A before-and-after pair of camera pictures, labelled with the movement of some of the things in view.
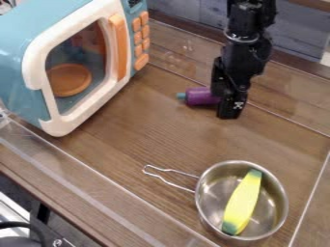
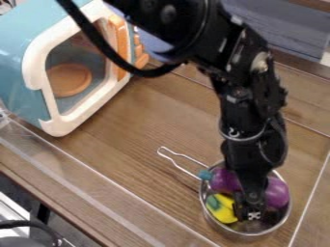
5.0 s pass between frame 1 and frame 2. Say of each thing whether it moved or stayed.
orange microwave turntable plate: stayed
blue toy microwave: stayed
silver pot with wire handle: moved
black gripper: moved
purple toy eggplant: moved
